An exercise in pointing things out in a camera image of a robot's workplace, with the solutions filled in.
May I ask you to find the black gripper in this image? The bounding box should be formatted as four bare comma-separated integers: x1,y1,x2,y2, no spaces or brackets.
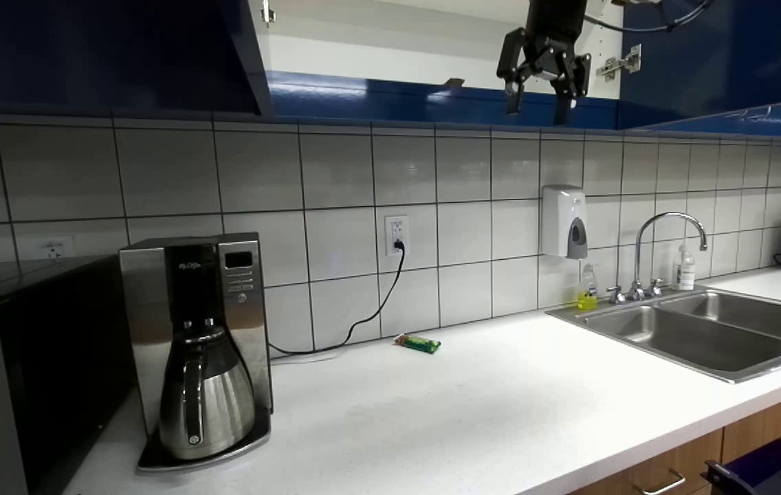
496,27,591,126

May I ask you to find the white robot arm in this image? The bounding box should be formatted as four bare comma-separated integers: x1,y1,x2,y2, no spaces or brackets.
496,0,591,124

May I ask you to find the metal cabinet hinge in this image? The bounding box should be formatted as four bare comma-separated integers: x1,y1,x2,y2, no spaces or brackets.
598,45,643,79

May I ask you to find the blue right cabinet door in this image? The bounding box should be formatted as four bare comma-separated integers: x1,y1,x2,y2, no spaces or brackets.
619,0,781,138

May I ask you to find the blue cabinet door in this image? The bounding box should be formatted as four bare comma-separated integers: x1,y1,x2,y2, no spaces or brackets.
619,0,781,138
0,0,269,116

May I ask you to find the open white cabinet interior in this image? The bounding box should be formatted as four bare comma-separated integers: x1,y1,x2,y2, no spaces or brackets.
250,0,628,101

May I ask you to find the blue upper cabinet door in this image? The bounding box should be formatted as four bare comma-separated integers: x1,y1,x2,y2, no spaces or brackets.
0,0,269,116

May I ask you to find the white soap dispenser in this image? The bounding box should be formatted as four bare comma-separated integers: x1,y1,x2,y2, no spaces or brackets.
543,188,588,258

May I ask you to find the yellow dish soap bottle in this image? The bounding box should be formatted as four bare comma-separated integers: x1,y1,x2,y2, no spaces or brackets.
576,265,601,314

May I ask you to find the chrome sink faucet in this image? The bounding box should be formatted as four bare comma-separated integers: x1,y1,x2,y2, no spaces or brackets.
608,211,709,306

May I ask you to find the white soap bottle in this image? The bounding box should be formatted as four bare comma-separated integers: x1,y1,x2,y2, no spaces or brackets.
676,244,696,291

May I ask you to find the stainless steel double sink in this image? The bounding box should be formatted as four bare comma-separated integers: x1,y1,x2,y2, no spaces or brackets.
560,289,781,381

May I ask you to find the stainless steel coffee maker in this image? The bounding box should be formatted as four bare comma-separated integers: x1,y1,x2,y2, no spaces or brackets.
118,232,276,469

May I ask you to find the wooden lower drawer front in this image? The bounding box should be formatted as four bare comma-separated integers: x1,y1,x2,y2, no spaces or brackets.
573,401,781,495

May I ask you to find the blue bin under counter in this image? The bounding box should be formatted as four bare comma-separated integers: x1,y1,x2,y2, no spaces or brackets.
701,439,781,495

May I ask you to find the steel coffee carafe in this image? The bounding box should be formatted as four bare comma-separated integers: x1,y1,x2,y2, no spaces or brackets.
157,318,257,461

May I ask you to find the black microwave oven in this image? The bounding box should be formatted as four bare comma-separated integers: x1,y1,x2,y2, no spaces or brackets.
0,256,135,495

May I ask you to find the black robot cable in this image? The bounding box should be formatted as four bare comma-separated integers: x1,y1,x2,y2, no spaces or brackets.
583,0,719,38

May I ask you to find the white wall outlet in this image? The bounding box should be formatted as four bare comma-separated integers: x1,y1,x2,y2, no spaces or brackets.
386,218,411,258

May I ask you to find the black power cord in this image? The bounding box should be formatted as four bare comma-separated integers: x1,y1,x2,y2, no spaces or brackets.
268,240,411,361

